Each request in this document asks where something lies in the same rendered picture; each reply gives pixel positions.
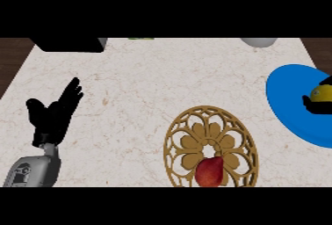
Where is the blue plate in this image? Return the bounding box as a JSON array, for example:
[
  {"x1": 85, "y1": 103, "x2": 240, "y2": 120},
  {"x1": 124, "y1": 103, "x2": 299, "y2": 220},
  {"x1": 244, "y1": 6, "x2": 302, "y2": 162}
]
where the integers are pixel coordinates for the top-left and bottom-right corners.
[{"x1": 265, "y1": 63, "x2": 332, "y2": 149}]

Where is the black appliance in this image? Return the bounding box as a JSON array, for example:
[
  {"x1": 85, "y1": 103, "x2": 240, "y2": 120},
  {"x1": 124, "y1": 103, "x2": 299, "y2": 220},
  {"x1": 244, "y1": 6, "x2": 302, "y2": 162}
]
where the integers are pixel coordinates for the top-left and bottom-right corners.
[{"x1": 29, "y1": 37, "x2": 110, "y2": 54}]

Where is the brown openwork placemat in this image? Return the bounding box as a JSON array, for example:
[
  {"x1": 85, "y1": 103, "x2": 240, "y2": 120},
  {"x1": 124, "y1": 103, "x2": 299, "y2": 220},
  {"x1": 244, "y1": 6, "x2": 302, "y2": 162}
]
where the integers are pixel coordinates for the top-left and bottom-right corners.
[{"x1": 163, "y1": 105, "x2": 262, "y2": 188}]

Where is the red fruit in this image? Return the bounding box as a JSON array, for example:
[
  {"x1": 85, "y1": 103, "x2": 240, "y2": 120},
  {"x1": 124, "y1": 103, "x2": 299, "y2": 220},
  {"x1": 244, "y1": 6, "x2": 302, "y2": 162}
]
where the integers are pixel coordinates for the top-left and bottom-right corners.
[{"x1": 195, "y1": 156, "x2": 226, "y2": 188}]

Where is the yellow lemon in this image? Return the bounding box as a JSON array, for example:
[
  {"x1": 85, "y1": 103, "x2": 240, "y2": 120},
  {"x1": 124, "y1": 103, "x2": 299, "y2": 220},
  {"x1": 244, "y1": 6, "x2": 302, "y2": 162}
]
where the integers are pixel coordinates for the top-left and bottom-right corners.
[{"x1": 309, "y1": 83, "x2": 332, "y2": 103}]

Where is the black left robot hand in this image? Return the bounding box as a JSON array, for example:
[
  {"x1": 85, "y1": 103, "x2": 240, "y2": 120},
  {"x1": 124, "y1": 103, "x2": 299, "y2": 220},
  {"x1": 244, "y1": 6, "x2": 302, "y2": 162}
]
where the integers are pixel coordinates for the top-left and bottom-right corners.
[{"x1": 26, "y1": 76, "x2": 86, "y2": 149}]

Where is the white bowl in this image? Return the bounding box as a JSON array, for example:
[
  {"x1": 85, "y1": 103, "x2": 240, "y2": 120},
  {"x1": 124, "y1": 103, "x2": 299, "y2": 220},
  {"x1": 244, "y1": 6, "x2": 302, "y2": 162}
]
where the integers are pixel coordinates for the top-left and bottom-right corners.
[{"x1": 241, "y1": 37, "x2": 279, "y2": 48}]

